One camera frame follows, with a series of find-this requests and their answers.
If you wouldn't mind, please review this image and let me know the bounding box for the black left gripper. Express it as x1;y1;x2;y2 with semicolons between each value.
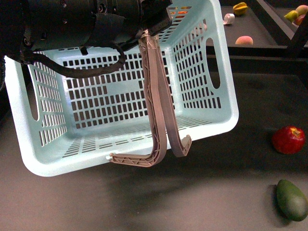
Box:
0;0;173;61

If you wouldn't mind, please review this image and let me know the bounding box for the white crumpled tape piece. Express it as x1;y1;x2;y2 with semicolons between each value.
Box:
223;13;235;25

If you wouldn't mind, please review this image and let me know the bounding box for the green avocado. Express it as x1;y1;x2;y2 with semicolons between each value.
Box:
276;180;308;222

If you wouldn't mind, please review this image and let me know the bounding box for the black cable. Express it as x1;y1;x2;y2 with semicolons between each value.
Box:
20;43;126;79

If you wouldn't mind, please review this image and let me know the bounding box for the red apple on table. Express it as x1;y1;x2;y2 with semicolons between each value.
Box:
271;126;306;154

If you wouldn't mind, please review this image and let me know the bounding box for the yellow starfruit right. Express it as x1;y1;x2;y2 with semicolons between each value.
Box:
233;2;249;16

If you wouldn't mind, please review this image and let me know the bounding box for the light blue plastic basket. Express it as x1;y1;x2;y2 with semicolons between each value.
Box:
0;0;239;177

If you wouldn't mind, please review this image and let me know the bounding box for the beige peach front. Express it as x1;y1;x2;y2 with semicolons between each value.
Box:
235;36;254;45

